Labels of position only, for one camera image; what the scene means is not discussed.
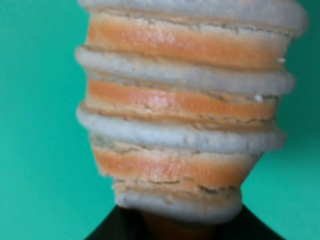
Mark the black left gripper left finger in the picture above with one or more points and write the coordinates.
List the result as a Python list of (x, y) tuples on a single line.
[(121, 224)]

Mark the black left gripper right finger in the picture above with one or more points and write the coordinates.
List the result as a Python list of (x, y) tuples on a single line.
[(247, 226)]

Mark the orange white striped bread roll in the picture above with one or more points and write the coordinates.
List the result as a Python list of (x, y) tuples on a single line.
[(182, 97)]

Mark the green table cloth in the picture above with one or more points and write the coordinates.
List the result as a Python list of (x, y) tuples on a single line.
[(49, 185)]

